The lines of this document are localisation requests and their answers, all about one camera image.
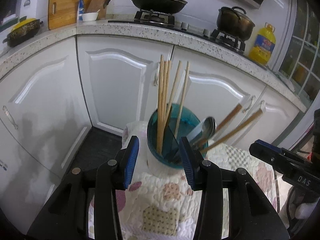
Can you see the person's right forearm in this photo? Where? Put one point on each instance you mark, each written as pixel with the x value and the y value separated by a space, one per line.
pixel 306 210

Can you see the quilted patchwork blanket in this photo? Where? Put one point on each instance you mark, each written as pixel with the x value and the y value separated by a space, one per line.
pixel 160 197

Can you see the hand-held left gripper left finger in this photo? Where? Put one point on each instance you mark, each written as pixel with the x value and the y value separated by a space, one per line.
pixel 131 162

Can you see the blue white packet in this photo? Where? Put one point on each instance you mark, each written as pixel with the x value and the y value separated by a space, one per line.
pixel 81 10

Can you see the metal spoon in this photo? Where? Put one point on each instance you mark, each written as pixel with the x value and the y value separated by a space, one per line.
pixel 208 130

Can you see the black wok with lid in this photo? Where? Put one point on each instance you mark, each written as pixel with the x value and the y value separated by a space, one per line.
pixel 157 2

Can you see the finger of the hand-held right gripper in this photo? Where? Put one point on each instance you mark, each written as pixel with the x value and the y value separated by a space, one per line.
pixel 270 145
pixel 265 155

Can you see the wooden cutting board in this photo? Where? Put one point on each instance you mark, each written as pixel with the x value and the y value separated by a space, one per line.
pixel 65 7

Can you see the white bowl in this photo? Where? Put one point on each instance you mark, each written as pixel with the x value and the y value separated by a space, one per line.
pixel 89 17

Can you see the yellow cooking oil bottle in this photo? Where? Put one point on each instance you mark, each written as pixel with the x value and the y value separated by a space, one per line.
pixel 262 45

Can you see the glass panel door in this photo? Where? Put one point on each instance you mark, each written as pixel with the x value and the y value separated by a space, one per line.
pixel 300 42

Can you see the white cabinet door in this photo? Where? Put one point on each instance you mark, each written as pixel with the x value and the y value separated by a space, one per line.
pixel 212 85
pixel 280 120
pixel 112 85
pixel 37 105

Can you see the black stockpot with lid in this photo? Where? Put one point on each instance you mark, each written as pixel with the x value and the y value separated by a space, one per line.
pixel 235 23

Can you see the floral white utensil cup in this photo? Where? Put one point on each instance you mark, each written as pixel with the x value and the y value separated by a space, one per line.
pixel 160 167

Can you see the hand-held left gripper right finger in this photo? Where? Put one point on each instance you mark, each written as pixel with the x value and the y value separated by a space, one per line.
pixel 188 162

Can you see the black gas stove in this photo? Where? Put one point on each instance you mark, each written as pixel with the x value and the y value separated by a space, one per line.
pixel 155 18

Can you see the brown wooden chopstick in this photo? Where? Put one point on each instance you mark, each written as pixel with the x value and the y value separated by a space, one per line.
pixel 231 116
pixel 240 127

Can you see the wooden knife block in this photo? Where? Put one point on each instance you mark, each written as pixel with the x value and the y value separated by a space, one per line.
pixel 97 5

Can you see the black pan yellow lid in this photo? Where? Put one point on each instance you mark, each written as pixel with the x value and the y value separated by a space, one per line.
pixel 22 31

